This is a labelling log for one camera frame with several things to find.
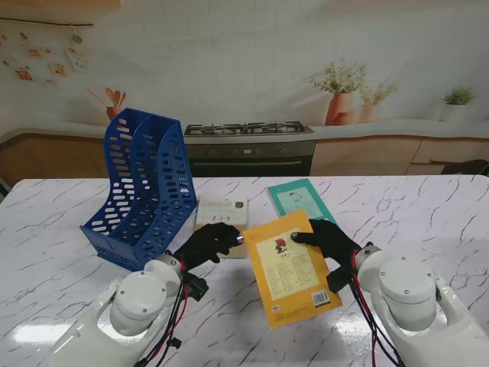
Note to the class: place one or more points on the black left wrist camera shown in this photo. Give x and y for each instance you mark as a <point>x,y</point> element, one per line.
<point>196,286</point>

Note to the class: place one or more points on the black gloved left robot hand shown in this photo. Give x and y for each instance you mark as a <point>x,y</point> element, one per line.
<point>208,241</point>

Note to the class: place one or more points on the teal book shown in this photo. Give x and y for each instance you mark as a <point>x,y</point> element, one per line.
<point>279,199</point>

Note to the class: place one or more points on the blue perforated plastic file rack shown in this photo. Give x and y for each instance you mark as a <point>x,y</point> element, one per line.
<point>173,132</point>

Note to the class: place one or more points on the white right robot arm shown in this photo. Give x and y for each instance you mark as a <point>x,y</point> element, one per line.
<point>409,290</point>

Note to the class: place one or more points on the beige and white book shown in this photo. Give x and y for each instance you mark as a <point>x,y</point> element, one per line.
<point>221,208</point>

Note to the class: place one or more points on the yellow book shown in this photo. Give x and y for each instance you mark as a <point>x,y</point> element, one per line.
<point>290,275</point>

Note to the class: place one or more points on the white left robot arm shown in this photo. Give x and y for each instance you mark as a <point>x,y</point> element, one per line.
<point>137,298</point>

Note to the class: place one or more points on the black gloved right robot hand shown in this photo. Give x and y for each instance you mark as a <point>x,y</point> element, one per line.
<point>332,244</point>

